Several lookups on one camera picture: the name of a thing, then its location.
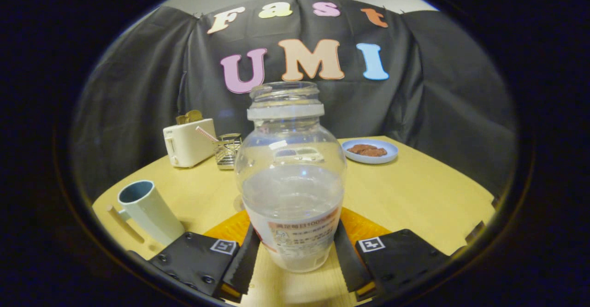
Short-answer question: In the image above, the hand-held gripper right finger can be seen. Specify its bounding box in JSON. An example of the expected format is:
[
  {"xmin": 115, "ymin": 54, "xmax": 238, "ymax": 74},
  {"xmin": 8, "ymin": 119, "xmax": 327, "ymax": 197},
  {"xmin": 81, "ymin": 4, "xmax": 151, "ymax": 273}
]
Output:
[{"xmin": 333, "ymin": 207, "xmax": 461, "ymax": 303}]

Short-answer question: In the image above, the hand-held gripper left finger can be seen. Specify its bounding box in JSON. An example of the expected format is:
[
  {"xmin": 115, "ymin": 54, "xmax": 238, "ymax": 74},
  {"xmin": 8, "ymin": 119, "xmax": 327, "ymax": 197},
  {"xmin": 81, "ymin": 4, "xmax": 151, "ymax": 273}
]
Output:
[{"xmin": 148, "ymin": 209, "xmax": 261, "ymax": 304}]

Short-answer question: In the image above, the clear plastic juice bottle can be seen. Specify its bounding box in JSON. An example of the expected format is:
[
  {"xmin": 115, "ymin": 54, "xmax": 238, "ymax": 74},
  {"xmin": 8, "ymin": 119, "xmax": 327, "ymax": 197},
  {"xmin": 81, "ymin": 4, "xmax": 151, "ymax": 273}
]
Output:
[{"xmin": 234, "ymin": 81, "xmax": 347, "ymax": 273}]

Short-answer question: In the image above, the pale blue cup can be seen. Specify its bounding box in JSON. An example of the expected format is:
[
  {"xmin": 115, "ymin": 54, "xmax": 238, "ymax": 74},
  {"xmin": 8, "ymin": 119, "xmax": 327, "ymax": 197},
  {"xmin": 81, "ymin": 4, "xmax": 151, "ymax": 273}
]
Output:
[{"xmin": 107, "ymin": 180, "xmax": 186, "ymax": 247}]

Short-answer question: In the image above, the light wooden table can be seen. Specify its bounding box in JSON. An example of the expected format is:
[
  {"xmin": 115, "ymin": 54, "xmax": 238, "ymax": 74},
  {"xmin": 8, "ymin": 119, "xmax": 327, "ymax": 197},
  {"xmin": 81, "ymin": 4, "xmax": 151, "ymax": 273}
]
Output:
[{"xmin": 92, "ymin": 136, "xmax": 496, "ymax": 307}]

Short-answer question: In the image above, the blue plate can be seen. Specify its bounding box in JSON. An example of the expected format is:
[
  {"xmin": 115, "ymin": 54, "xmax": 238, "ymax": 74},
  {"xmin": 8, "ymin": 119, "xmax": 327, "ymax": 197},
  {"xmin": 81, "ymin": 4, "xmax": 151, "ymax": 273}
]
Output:
[{"xmin": 342, "ymin": 139, "xmax": 399, "ymax": 165}]

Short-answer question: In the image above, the white toaster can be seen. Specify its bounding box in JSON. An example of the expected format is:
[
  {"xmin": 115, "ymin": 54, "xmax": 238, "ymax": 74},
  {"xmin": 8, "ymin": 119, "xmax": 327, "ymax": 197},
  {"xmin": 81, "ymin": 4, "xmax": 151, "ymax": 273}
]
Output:
[{"xmin": 163, "ymin": 118, "xmax": 217, "ymax": 168}]

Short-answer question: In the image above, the red striped straw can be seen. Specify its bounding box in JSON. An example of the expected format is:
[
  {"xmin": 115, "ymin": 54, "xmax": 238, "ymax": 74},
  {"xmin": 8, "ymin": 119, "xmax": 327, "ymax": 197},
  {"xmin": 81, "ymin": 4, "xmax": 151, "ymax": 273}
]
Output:
[{"xmin": 195, "ymin": 126, "xmax": 219, "ymax": 142}]

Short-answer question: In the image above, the brown bread slice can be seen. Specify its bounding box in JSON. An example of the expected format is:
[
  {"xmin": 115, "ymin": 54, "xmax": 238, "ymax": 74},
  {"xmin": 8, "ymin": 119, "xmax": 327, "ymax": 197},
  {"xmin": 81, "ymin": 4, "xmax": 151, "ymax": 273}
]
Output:
[{"xmin": 176, "ymin": 110, "xmax": 203, "ymax": 125}]

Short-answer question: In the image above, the black backdrop cloth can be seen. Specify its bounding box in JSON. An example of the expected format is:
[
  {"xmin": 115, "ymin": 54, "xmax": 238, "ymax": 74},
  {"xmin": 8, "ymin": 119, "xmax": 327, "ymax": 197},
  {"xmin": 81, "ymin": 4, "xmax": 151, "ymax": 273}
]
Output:
[{"xmin": 69, "ymin": 0, "xmax": 517, "ymax": 201}]

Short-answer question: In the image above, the wire basket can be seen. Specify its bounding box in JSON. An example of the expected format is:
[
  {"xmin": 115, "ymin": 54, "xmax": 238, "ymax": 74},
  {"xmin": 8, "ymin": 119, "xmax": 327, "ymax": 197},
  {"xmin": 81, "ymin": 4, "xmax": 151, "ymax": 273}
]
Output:
[{"xmin": 213, "ymin": 133, "xmax": 242, "ymax": 170}]

